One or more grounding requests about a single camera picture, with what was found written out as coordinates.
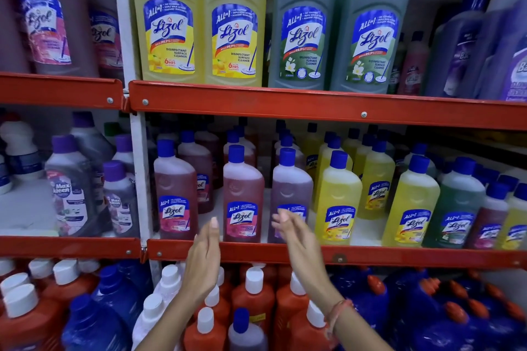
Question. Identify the grey bottle purple cap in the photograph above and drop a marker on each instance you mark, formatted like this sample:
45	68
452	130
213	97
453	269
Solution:
123	153
121	206
70	198
90	145

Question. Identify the large green cleaner bottle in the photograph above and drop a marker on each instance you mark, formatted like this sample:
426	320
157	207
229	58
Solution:
302	25
370	34

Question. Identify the grey bottle blue cap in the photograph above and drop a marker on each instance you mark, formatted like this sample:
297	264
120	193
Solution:
247	338

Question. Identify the orange metal shelf rail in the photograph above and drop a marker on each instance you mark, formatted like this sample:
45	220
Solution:
57	91
329	106
70	248
391	257

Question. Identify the cluster of blue capped bottles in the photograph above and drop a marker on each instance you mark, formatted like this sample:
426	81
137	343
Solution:
490	176

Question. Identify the large yellow cleaner bottle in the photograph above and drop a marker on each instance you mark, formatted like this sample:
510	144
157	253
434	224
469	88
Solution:
234	25
166	13

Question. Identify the slim green bottle black cap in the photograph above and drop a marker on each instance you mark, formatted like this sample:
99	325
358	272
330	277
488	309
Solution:
396	71

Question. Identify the person's left fingers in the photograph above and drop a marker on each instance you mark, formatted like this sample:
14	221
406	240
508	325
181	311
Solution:
212	237

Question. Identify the large pink cleaner bottle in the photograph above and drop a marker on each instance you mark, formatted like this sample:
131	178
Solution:
105	34
61	13

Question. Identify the person's right hand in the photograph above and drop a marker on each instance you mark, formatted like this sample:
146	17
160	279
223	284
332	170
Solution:
302	256

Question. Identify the person's left hand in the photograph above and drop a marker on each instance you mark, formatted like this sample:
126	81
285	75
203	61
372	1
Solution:
204	260

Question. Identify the pink cleaner bottle blue cap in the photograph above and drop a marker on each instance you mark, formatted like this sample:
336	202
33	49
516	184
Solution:
488	223

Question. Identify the cluster of orange bottles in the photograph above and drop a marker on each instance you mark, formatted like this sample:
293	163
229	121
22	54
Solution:
255	301
37	318

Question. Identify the person's right forearm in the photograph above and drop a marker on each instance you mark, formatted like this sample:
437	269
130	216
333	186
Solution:
358	334

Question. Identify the group of small yellow bottles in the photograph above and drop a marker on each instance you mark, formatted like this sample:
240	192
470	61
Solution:
337	206

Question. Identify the white bottle blue label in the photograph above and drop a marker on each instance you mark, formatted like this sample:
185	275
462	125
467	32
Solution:
4	178

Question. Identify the large purple cleaner bottle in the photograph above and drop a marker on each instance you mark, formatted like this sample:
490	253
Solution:
490	30
516	71
453	50

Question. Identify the group of small pink bottles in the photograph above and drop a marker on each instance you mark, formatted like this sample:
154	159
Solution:
243	198

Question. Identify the small green cleaner bottle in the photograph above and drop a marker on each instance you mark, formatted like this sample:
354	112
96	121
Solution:
453	215

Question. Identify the slim pink bottle black cap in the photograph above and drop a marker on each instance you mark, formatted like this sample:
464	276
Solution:
413	71

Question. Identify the person's right fingers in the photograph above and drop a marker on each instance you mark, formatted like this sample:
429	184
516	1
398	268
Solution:
290	227

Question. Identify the white shelf upright post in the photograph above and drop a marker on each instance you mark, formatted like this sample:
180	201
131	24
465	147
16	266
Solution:
140	165

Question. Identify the bottle with green cap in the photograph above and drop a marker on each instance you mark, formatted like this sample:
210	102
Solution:
111	129

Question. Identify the group of blue orange-capped bottles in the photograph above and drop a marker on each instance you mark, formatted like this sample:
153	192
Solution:
411	322

